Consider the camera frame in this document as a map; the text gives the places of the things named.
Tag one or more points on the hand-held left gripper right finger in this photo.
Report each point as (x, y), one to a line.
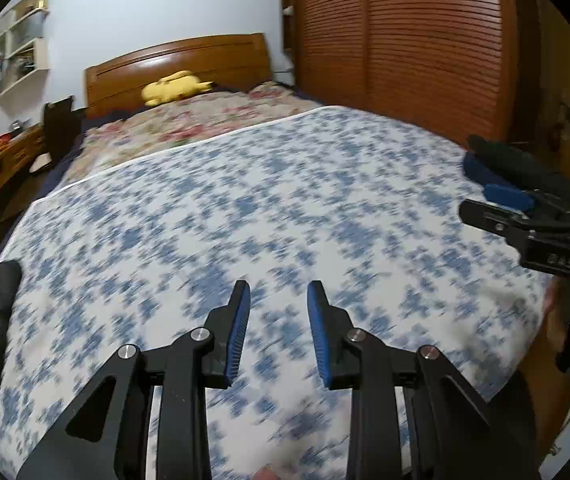
(320, 335)

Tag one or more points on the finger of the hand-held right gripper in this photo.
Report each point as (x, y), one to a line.
(507, 199)
(525, 165)

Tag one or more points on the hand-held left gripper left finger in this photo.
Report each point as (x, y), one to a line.
(237, 335)

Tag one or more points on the person's left hand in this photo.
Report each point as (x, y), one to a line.
(266, 474)

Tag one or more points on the blue floral bed cover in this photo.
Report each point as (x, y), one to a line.
(265, 200)

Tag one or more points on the wooden louvered wardrobe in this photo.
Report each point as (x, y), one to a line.
(415, 35)

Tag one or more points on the pink floral quilt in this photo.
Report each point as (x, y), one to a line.
(190, 115)

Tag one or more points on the yellow plush toy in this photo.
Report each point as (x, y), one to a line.
(170, 89)

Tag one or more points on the black chair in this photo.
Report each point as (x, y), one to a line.
(57, 125)

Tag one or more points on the wooden bed headboard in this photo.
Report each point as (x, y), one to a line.
(180, 57)

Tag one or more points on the red basket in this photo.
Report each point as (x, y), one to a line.
(3, 138)

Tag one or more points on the white wall shelf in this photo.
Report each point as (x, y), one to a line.
(40, 55)

